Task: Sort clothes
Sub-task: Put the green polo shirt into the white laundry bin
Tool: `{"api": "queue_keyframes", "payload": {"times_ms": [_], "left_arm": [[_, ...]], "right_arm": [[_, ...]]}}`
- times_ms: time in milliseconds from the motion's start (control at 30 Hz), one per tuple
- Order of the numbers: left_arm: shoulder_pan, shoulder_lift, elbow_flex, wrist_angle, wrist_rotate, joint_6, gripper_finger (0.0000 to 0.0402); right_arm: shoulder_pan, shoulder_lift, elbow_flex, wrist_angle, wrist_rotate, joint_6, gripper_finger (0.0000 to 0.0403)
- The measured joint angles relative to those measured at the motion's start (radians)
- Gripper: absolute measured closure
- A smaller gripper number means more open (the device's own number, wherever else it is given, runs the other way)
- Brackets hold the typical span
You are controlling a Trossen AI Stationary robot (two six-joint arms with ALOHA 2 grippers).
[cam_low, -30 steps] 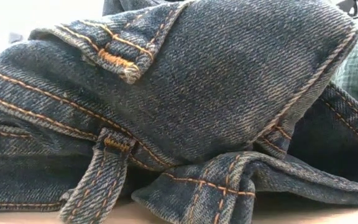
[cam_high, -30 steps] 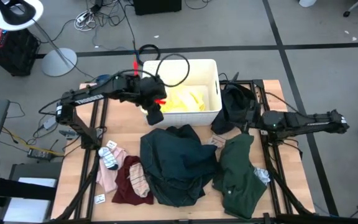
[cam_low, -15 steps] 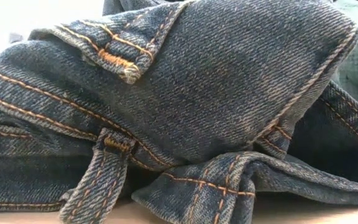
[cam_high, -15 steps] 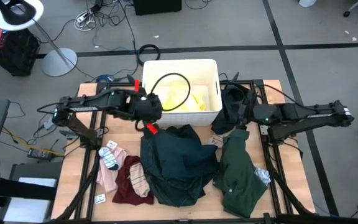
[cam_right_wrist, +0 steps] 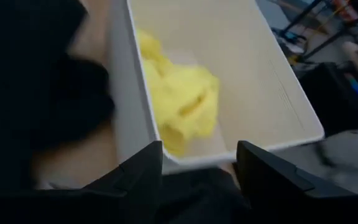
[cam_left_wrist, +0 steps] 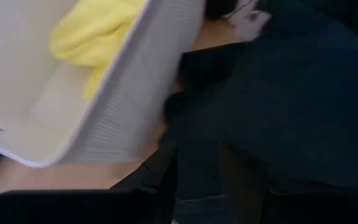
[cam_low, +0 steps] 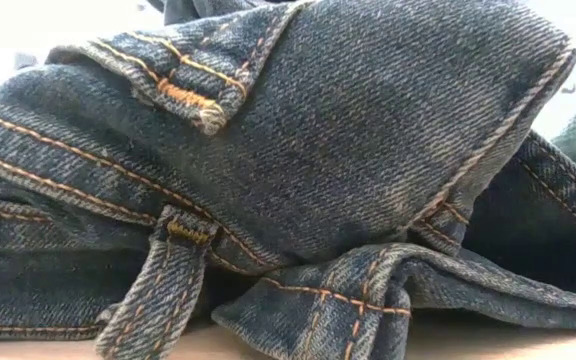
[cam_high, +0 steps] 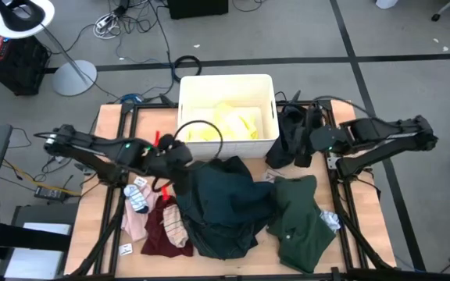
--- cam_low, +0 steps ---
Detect dark blue denim jeans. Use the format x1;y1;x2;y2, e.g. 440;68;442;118
0;0;576;360

